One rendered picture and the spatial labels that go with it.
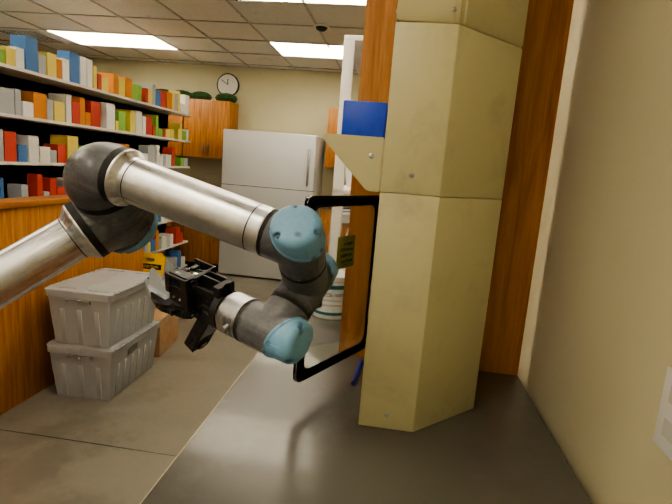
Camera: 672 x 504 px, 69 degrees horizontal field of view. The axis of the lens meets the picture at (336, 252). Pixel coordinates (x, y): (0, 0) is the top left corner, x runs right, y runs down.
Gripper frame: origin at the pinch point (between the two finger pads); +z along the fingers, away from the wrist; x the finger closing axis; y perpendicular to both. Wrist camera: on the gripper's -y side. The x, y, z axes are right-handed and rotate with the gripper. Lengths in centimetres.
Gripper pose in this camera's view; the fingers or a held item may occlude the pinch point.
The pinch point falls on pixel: (151, 284)
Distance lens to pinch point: 99.7
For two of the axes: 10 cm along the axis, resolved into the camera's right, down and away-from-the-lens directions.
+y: 0.7, -8.9, -4.4
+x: -5.4, 3.4, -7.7
